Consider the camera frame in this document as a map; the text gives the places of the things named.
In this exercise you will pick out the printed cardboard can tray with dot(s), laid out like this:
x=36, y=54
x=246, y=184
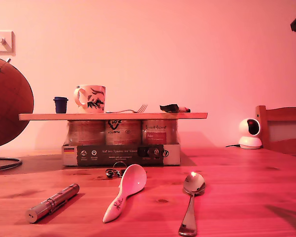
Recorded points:
x=118, y=155

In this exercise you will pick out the metallic fork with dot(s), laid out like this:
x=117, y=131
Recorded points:
x=138, y=109

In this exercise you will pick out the white wall hook plate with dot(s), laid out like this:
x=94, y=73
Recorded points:
x=5, y=42

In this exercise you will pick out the white round security camera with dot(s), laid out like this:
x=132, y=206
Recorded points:
x=249, y=142

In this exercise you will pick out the silver metal penlight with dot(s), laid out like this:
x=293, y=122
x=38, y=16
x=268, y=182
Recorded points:
x=54, y=202

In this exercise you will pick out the white ceramic soup spoon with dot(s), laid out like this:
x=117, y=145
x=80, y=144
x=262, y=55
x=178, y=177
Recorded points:
x=133, y=179

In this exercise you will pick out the black snack bar wrapper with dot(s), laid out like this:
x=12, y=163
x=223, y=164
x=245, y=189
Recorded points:
x=169, y=107

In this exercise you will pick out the brown cork globe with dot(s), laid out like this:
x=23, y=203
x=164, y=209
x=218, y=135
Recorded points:
x=10, y=103

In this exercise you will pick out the wooden chair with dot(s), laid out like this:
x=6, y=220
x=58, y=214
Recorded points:
x=288, y=114

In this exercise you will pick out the wooden shelf board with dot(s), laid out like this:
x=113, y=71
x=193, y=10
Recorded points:
x=113, y=116

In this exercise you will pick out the metallic spoon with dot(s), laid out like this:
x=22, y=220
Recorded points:
x=194, y=184

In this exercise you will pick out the tin can plain label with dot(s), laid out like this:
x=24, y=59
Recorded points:
x=86, y=133

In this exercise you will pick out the small blue cup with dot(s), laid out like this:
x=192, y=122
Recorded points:
x=61, y=105

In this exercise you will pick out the tin can black logo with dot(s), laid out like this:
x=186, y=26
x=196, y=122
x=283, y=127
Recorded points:
x=123, y=133

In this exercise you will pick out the white printed ceramic mug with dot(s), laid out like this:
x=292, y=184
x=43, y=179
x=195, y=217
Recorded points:
x=95, y=98

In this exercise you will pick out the tin can red label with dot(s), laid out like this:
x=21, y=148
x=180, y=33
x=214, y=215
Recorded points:
x=159, y=133

